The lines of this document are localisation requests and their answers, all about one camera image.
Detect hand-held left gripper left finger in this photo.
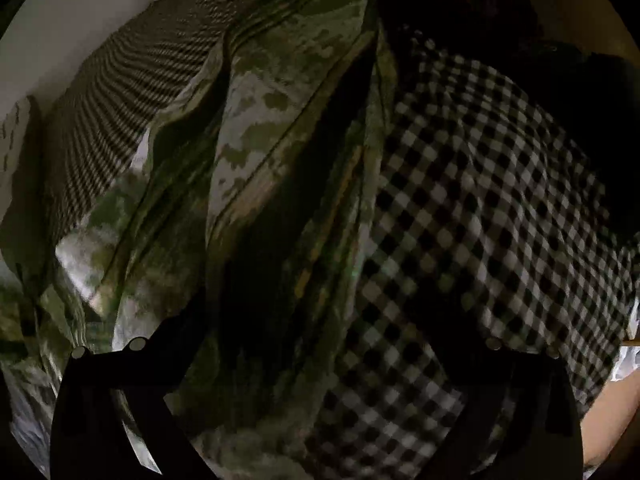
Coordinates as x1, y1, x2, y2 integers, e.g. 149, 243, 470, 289
50, 300, 222, 480

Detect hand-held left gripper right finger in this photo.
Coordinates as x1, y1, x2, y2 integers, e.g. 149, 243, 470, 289
425, 332, 586, 480

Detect green camouflage garment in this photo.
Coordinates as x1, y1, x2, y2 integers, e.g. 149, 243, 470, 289
0, 0, 398, 480

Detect person's right forearm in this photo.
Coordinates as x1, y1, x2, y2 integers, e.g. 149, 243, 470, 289
581, 369, 640, 469

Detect black white checkered bedsheet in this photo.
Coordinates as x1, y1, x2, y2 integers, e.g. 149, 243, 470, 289
44, 0, 638, 480

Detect white dash-print cloth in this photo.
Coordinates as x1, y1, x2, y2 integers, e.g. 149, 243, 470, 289
0, 96, 35, 187

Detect black white checkered cloth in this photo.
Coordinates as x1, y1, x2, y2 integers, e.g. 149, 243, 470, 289
370, 0, 640, 243

